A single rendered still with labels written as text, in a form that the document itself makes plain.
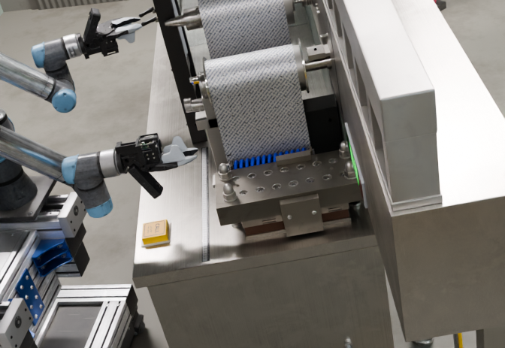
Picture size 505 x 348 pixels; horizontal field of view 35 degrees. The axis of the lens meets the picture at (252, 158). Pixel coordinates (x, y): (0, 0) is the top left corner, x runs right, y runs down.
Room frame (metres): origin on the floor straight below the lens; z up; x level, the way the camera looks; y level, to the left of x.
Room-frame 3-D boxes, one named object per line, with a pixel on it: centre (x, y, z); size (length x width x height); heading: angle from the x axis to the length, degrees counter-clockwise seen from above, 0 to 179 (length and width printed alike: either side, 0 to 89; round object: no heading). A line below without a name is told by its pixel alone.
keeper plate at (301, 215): (1.62, -0.09, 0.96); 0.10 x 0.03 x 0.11; 86
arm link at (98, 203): (1.86, 0.46, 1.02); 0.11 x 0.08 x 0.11; 24
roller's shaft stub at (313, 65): (1.88, -0.23, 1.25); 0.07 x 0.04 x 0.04; 86
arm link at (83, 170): (1.84, 0.45, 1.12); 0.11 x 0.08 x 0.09; 84
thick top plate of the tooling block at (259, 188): (1.71, -0.08, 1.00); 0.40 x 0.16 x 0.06; 86
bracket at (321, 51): (1.88, -0.23, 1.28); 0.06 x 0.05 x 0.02; 86
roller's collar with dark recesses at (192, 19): (2.15, 0.07, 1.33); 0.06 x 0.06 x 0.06; 86
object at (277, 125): (1.83, -0.05, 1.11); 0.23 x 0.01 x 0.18; 86
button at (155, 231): (1.76, 0.31, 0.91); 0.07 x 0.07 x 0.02; 86
